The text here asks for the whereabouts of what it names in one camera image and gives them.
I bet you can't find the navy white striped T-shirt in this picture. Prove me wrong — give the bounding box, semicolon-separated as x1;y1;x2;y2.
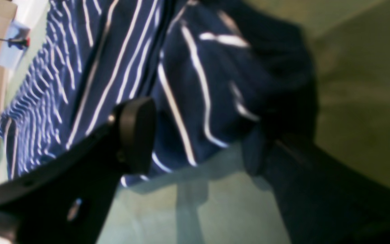
0;0;318;187

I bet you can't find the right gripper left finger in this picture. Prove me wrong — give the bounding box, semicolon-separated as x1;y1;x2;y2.
0;97;156;244

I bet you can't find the light green table cloth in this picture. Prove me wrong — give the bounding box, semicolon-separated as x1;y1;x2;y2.
0;0;390;244

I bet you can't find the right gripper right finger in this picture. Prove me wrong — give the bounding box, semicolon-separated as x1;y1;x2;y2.
242;126;390;244

